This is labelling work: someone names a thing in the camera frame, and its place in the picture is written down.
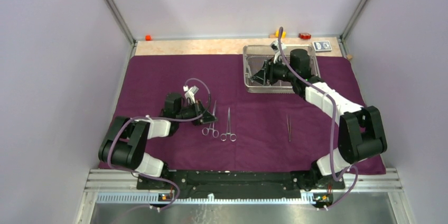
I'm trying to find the steel needle holder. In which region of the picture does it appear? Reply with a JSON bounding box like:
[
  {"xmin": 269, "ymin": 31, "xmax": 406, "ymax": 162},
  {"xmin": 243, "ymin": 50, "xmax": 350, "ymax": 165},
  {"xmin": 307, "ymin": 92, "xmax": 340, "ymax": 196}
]
[{"xmin": 286, "ymin": 114, "xmax": 292, "ymax": 142}]

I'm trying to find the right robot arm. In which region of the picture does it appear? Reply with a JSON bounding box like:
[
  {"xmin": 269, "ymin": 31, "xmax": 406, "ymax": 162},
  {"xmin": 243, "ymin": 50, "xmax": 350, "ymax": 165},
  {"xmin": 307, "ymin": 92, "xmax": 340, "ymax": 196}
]
[{"xmin": 250, "ymin": 49, "xmax": 387, "ymax": 188}]

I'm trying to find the blue playing card deck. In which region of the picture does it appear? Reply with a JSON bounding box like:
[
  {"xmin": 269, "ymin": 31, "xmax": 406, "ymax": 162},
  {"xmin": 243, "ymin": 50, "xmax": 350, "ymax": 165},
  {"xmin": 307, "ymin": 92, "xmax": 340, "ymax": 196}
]
[{"xmin": 312, "ymin": 41, "xmax": 332, "ymax": 52}]

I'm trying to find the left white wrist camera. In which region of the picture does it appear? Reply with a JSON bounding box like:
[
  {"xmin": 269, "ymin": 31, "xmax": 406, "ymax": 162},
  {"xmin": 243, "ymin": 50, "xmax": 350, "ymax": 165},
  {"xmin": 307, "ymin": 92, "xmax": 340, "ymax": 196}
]
[{"xmin": 183, "ymin": 85, "xmax": 199, "ymax": 105}]

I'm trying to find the steel hemostat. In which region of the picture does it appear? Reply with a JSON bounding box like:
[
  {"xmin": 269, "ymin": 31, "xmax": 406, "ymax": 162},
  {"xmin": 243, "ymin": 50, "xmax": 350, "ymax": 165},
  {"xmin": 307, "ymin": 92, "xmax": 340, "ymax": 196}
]
[{"xmin": 220, "ymin": 107, "xmax": 237, "ymax": 142}]

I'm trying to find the yellow small block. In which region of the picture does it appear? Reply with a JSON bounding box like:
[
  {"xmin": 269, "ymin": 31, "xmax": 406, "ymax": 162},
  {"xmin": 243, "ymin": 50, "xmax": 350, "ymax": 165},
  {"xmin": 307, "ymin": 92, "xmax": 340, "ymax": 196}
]
[{"xmin": 274, "ymin": 30, "xmax": 286, "ymax": 38}]

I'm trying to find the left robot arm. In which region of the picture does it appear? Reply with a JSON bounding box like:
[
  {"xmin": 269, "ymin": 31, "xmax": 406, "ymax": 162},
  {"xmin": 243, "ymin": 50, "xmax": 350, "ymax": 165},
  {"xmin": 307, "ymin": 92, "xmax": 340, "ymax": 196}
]
[{"xmin": 98, "ymin": 93, "xmax": 218, "ymax": 189}]

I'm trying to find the red small block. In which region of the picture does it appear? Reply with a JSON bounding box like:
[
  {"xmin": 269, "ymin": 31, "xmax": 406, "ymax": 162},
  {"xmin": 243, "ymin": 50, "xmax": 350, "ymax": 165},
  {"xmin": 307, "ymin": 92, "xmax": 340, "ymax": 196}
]
[{"xmin": 298, "ymin": 32, "xmax": 312, "ymax": 40}]

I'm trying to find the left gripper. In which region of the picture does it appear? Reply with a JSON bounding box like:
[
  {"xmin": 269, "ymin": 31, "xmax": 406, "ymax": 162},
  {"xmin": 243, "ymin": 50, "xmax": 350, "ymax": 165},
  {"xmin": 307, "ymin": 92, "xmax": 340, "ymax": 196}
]
[{"xmin": 175, "ymin": 99, "xmax": 218, "ymax": 125}]

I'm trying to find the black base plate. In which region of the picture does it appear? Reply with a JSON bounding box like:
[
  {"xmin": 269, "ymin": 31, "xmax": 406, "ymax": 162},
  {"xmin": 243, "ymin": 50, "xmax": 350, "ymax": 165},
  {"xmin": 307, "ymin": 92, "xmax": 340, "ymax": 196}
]
[{"xmin": 136, "ymin": 169, "xmax": 346, "ymax": 199}]

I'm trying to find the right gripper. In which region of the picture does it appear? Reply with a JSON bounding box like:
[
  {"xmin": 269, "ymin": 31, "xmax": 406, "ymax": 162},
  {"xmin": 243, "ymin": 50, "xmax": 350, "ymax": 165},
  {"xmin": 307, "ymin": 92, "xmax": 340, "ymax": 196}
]
[{"xmin": 250, "ymin": 55, "xmax": 296, "ymax": 86}]

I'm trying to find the steel forceps clamp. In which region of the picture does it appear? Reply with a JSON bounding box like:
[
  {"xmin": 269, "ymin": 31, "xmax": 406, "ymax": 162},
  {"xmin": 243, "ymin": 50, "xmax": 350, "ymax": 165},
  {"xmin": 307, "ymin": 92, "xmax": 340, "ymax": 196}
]
[{"xmin": 202, "ymin": 101, "xmax": 219, "ymax": 138}]

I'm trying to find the metal mesh instrument tray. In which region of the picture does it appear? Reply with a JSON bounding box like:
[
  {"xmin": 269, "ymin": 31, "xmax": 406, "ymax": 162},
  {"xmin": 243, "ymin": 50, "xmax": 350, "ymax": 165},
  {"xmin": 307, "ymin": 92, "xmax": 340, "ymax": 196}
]
[{"xmin": 242, "ymin": 44, "xmax": 320, "ymax": 94}]

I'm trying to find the purple cloth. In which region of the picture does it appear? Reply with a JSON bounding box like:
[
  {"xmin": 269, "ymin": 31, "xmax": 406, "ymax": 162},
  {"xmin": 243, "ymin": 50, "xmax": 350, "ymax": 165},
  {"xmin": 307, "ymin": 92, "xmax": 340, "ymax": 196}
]
[{"xmin": 98, "ymin": 54, "xmax": 386, "ymax": 175}]

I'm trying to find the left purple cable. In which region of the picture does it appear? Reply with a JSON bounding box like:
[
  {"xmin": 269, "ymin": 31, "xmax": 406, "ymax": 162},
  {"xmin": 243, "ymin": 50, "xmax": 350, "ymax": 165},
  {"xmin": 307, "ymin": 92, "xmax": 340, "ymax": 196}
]
[{"xmin": 106, "ymin": 78, "xmax": 213, "ymax": 212}]

